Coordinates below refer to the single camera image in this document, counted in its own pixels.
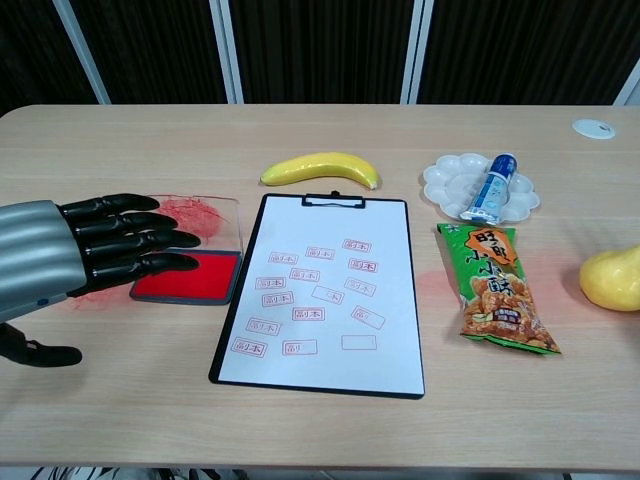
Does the white cable grommet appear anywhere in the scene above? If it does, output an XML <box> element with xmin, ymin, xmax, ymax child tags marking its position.
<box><xmin>572</xmin><ymin>118</ymin><xmax>617</xmax><ymax>140</ymax></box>

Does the red ink pad case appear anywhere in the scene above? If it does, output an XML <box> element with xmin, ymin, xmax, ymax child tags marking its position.
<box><xmin>129</xmin><ymin>193</ymin><xmax>245</xmax><ymax>306</ymax></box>

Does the white flower palette dish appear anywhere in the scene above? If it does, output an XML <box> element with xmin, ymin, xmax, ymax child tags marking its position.
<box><xmin>422</xmin><ymin>153</ymin><xmax>542</xmax><ymax>223</ymax></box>

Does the aluminium frame post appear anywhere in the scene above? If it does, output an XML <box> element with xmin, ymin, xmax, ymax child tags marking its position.
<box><xmin>612</xmin><ymin>64</ymin><xmax>640</xmax><ymax>107</ymax></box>
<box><xmin>399</xmin><ymin>0</ymin><xmax>434</xmax><ymax>105</ymax></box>
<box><xmin>208</xmin><ymin>0</ymin><xmax>246</xmax><ymax>105</ymax></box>
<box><xmin>52</xmin><ymin>0</ymin><xmax>112</xmax><ymax>105</ymax></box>

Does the yellow banana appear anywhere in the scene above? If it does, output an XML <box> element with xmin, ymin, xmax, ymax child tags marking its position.
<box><xmin>259</xmin><ymin>151</ymin><xmax>381</xmax><ymax>191</ymax></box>

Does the yellow pear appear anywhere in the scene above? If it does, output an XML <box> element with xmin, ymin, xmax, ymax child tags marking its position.
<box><xmin>579</xmin><ymin>246</ymin><xmax>640</xmax><ymax>312</ymax></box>

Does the blue white tube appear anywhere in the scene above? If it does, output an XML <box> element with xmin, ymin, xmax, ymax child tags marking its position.
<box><xmin>459</xmin><ymin>152</ymin><xmax>519</xmax><ymax>224</ymax></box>

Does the black clipboard with paper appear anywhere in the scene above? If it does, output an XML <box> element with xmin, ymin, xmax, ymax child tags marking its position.
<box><xmin>213</xmin><ymin>195</ymin><xmax>424</xmax><ymax>394</ymax></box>

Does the green snack bag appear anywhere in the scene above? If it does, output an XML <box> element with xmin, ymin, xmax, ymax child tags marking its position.
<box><xmin>435</xmin><ymin>222</ymin><xmax>562</xmax><ymax>356</ymax></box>

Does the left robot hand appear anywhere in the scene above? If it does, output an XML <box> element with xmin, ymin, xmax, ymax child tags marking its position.
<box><xmin>0</xmin><ymin>193</ymin><xmax>202</xmax><ymax>369</ymax></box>

